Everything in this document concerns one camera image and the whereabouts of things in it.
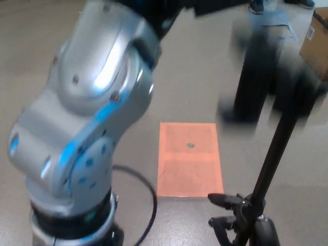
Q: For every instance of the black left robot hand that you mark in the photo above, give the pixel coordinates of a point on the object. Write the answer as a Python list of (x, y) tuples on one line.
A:
[(166, 12)]

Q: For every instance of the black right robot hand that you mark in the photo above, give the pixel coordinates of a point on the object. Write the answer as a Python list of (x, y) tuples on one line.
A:
[(267, 230)]

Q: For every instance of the black phone stand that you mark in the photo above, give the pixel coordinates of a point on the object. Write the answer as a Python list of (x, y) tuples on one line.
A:
[(271, 159)]

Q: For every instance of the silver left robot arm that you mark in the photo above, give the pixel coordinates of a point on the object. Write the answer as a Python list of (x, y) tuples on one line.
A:
[(89, 77)]

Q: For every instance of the orange floor sheet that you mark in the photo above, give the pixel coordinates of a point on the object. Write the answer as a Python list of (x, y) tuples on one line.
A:
[(189, 169)]

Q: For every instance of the torn blue floor sheet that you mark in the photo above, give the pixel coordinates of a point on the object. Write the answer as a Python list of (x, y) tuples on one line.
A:
[(287, 24)]

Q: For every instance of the dark sneaker with laces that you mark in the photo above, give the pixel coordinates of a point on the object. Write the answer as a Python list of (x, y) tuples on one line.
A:
[(256, 7)]

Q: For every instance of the green round dot sticker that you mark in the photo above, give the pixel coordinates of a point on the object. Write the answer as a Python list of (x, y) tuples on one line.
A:
[(190, 145)]

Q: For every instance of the dark grey-soled sneaker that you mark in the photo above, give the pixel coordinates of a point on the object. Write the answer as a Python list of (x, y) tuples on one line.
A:
[(302, 3)]

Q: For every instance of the brown cardboard box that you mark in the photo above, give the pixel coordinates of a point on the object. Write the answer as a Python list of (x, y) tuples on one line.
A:
[(317, 48)]

